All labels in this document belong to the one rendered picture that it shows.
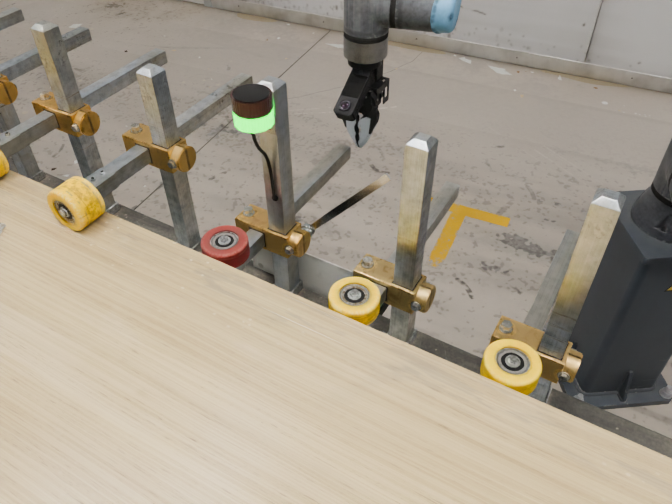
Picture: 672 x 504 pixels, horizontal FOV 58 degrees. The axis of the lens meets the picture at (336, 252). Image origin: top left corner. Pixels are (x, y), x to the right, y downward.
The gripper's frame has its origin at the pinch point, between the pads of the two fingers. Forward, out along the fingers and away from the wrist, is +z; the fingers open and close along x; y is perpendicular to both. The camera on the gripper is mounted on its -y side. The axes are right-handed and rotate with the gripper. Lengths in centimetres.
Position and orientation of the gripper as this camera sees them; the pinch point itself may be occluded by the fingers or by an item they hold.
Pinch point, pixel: (358, 143)
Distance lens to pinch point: 140.5
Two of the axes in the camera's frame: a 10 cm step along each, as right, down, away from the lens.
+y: 5.1, -5.9, 6.3
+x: -8.6, -3.4, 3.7
